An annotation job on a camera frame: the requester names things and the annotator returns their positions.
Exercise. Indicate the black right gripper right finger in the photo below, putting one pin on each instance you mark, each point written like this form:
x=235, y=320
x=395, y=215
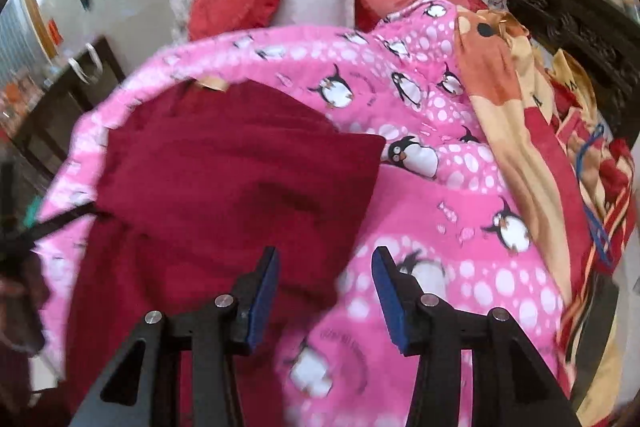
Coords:
x=512, y=386

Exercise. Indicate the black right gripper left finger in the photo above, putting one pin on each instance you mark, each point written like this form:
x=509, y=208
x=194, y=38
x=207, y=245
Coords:
x=139, y=386

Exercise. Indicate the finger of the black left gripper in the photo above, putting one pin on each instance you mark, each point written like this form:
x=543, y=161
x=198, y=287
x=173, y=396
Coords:
x=44, y=228

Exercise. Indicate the dark red fleece garment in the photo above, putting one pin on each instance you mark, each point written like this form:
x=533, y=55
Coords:
x=196, y=184

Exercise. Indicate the dark wooden side table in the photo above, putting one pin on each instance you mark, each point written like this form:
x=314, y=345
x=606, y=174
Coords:
x=42, y=135

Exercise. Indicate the pink penguin blanket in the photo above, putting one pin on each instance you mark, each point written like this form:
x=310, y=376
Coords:
x=439, y=203

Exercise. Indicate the orange cartoon blanket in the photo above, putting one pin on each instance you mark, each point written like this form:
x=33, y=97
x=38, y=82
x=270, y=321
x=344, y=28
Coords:
x=572, y=185

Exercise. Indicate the red heart cushion left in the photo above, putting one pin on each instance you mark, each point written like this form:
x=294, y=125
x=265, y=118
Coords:
x=210, y=18

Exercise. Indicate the dark carved wooden nightstand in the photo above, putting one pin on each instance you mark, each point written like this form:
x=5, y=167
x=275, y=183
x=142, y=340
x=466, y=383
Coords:
x=604, y=40

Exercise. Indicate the white bag handles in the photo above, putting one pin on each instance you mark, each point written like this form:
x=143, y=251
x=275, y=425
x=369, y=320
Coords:
x=88, y=66

